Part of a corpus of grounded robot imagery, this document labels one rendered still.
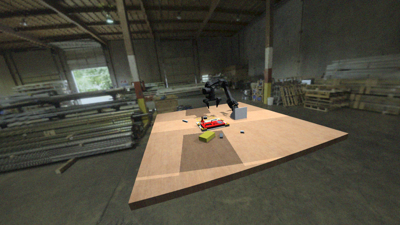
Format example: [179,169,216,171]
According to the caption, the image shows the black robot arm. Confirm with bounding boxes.
[202,78,238,111]

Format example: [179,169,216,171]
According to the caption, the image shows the yellow rectangular block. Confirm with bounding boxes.
[199,131,215,143]

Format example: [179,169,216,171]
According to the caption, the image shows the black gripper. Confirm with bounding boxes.
[203,93,222,109]

